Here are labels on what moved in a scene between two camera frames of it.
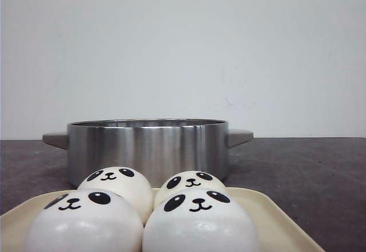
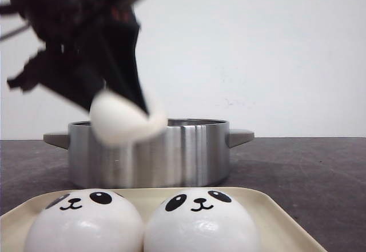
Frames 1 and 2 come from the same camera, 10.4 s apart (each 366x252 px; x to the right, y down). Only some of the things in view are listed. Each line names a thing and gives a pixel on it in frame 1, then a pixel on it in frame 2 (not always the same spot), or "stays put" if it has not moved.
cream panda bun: [187, 179] -> [116, 119]
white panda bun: [85, 220] stays put
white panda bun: [200, 219] stays put
